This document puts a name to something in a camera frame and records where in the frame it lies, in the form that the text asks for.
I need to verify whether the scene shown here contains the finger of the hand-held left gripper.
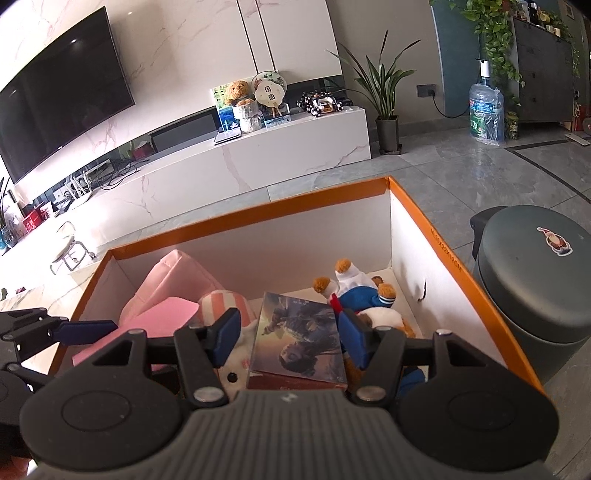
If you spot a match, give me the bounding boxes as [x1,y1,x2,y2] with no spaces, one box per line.
[2,362,54,393]
[0,308,120,363]

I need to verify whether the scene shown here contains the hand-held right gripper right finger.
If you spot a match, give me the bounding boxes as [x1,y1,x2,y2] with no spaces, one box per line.
[338,308,495,409]

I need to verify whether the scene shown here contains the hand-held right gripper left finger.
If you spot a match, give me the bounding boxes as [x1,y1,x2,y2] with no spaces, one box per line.
[74,307,243,409]

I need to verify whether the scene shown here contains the white black plush keychain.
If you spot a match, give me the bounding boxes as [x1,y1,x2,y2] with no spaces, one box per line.
[215,318,259,400]

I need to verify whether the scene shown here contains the pink case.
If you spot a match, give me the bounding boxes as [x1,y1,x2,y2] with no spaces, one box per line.
[71,296,200,370]

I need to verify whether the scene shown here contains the orange cardboard box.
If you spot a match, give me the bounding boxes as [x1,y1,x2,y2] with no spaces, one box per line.
[48,175,546,398]

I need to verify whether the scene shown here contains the white metal stool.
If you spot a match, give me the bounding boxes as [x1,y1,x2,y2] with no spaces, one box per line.
[49,220,98,276]

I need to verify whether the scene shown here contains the red gift box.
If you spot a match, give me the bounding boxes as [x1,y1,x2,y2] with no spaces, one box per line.
[21,208,51,234]

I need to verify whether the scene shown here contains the white router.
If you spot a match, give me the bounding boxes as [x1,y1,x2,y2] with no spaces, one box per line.
[65,171,95,200]

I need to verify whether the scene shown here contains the dark green trash bin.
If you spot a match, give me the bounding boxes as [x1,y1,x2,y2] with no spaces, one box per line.
[470,205,591,385]

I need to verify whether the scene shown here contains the white marble TV cabinet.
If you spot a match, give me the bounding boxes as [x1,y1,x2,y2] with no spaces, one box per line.
[0,105,372,259]

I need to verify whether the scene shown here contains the long-leaf potted plant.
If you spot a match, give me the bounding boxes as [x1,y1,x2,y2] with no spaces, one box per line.
[325,30,422,155]

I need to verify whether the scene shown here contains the small blue painting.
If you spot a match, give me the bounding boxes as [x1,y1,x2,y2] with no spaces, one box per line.
[211,84,238,134]

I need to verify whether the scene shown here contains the white wrapped flower pot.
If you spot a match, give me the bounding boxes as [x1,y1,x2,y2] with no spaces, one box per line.
[232,99,265,134]

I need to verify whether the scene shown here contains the black white toy car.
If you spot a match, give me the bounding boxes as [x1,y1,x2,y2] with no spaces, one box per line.
[301,90,355,117]

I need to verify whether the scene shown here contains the black television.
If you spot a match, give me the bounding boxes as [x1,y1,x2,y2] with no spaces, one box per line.
[0,6,136,184]

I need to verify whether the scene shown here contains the brown teddy bear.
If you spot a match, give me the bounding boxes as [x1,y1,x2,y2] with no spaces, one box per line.
[224,80,252,106]

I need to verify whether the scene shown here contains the round paper fan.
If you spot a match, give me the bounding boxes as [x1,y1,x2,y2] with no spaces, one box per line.
[252,70,288,116]

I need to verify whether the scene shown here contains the blue water jug with pump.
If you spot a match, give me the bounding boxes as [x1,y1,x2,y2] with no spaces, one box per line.
[468,59,505,147]

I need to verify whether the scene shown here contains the dark grey drawer cabinet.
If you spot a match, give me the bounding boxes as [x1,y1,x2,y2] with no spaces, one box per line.
[510,16,575,124]

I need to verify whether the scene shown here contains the trailing pothos plant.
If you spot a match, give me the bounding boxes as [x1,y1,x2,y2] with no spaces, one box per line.
[429,0,580,88]

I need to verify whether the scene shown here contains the black cables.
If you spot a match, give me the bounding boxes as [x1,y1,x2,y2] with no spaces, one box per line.
[99,159,141,190]

